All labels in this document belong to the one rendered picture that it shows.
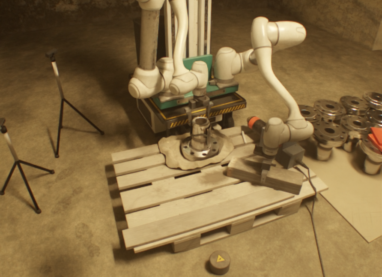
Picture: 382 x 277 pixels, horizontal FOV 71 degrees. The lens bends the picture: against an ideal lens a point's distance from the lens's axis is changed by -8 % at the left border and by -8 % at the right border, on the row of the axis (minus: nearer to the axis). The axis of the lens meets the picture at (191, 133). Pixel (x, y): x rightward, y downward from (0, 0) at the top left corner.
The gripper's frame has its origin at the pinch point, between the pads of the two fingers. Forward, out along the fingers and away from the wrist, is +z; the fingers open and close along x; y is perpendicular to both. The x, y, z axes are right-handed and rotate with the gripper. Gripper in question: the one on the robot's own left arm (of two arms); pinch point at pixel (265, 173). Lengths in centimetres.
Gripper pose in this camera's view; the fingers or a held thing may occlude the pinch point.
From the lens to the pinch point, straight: 179.7
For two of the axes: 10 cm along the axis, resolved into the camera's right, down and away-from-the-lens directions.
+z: 0.0, 8.2, 5.8
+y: 9.2, 2.2, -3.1
